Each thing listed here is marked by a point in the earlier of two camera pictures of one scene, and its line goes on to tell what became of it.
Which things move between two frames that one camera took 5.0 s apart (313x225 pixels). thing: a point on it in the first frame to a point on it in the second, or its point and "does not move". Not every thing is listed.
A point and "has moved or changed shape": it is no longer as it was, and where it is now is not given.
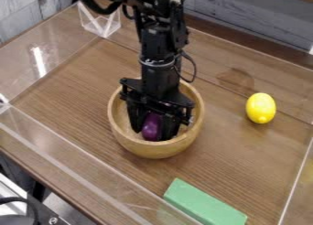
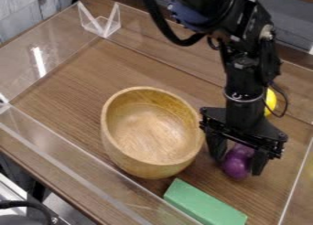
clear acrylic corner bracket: (102, 24) does not move
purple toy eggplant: (150, 128) to (237, 161)
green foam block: (202, 205) does not move
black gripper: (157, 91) to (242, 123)
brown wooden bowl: (150, 149) has moved or changed shape
